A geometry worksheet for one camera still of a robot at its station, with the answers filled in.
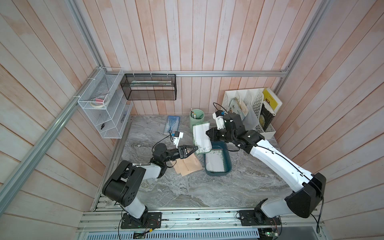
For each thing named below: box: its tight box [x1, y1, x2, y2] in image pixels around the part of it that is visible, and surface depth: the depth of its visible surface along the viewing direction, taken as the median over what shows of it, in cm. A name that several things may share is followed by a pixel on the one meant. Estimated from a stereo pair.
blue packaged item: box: [164, 115, 181, 135], surface depth 116 cm
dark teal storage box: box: [204, 141, 232, 176], surface depth 93 cm
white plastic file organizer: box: [221, 87, 283, 140], surface depth 101 cm
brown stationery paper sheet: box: [170, 153, 204, 176], surface depth 94 cm
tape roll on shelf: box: [90, 98, 105, 108], surface depth 75 cm
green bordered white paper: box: [192, 122, 212, 154], surface depth 80 cm
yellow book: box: [262, 87, 283, 114], surface depth 95 cm
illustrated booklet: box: [229, 97, 249, 121], surface depth 100 cm
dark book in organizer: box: [259, 101, 276, 132], surface depth 100 cm
